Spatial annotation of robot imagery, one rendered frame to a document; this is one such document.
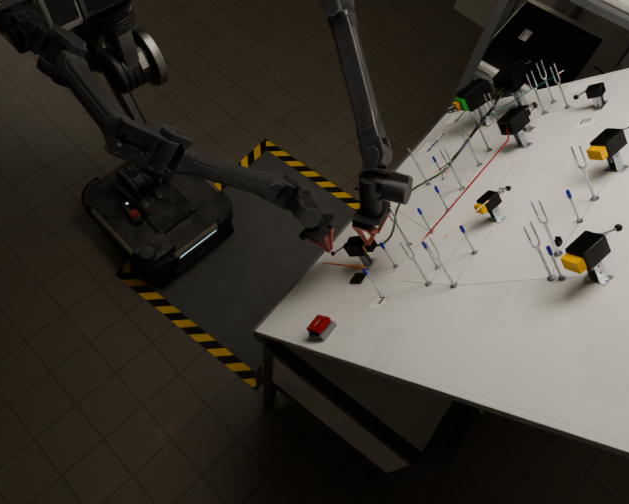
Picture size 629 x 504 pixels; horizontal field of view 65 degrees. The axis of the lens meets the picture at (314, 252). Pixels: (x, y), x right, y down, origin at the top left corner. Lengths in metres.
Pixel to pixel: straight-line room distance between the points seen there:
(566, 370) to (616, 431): 0.13
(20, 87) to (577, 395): 3.31
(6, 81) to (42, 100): 0.28
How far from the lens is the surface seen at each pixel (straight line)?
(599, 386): 0.90
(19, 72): 3.68
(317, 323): 1.27
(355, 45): 1.27
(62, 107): 3.38
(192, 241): 2.37
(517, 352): 0.98
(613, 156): 1.30
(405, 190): 1.18
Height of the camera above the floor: 2.29
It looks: 62 degrees down
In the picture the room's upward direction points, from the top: 11 degrees clockwise
